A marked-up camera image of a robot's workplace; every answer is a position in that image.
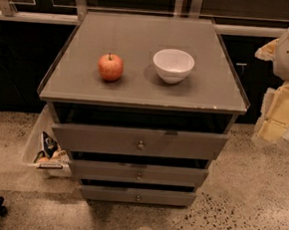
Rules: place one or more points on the grey drawer cabinet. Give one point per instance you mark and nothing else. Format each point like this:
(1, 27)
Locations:
(208, 100)

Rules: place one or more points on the white ceramic bowl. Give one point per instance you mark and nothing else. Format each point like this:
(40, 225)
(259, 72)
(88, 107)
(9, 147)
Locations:
(173, 66)

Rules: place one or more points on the dark wall cabinets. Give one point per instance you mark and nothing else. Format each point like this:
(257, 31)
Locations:
(28, 49)

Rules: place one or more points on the translucent plastic bin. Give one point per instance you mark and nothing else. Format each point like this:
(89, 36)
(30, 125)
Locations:
(33, 148)

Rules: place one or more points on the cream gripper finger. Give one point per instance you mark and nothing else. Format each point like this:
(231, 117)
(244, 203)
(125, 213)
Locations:
(267, 52)
(273, 123)

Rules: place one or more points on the dark snack bag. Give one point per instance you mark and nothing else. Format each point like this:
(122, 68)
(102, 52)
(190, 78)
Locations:
(49, 145)

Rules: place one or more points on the grey middle drawer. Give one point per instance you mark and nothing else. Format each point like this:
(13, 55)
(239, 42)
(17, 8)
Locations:
(136, 173)

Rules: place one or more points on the red apple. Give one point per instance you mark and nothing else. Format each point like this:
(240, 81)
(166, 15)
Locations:
(110, 67)

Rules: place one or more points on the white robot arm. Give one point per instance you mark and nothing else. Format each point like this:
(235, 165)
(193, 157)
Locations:
(281, 59)

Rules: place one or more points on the grey bottom drawer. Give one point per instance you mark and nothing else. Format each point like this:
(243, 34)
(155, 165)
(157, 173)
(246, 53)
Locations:
(137, 195)

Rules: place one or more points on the grey top drawer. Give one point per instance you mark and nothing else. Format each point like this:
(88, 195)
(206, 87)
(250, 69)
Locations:
(138, 141)

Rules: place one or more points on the grey drawer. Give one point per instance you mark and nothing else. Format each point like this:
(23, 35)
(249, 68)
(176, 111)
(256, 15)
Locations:
(136, 173)
(138, 141)
(137, 195)

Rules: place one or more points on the metal window frame rail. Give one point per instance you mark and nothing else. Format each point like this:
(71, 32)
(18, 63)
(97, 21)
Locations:
(266, 18)

